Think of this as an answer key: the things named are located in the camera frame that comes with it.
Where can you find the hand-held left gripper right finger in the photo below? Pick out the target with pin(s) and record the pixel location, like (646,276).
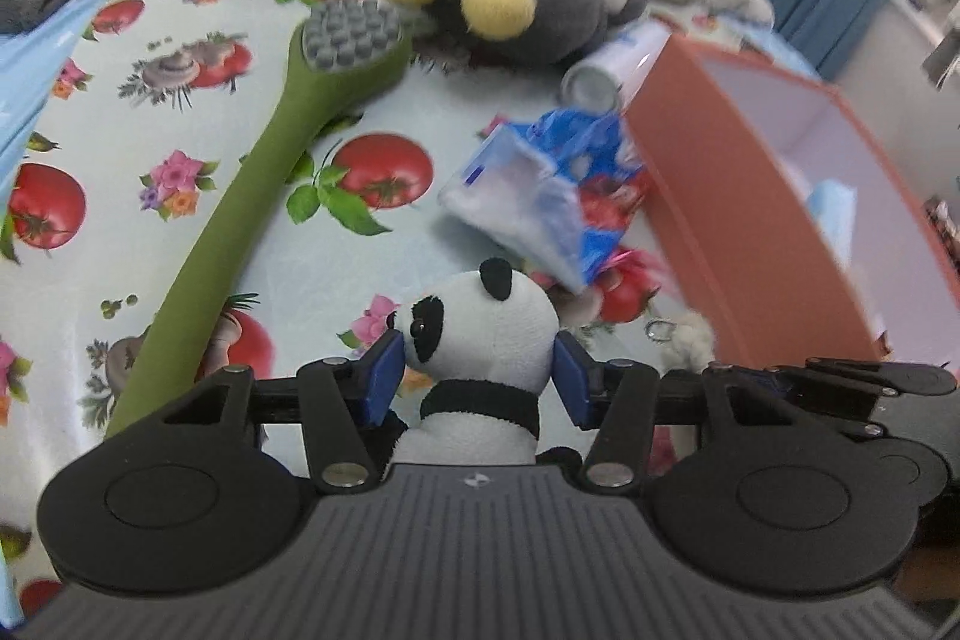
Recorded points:
(571,385)

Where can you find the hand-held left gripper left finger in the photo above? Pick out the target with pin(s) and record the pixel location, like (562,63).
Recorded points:
(386,374)

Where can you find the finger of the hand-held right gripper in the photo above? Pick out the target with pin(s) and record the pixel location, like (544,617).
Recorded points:
(832,404)
(885,376)

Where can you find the panda plush toy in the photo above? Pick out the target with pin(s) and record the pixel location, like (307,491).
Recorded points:
(480,325)

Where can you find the blue face mask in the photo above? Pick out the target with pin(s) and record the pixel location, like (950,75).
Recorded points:
(832,209)

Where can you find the orange cardboard box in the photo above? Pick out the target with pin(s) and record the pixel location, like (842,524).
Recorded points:
(705,175)

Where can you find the pink feather toy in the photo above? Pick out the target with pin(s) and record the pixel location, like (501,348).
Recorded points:
(637,257)

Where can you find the blue plastic bag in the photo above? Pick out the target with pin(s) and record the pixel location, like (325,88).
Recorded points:
(540,190)

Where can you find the fruit print bedsheet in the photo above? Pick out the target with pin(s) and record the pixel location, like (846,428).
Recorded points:
(112,250)

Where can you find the white cylindrical bottle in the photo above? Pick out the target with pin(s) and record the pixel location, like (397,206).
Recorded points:
(615,59)

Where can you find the light blue cloth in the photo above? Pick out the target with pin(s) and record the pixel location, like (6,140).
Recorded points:
(22,85)

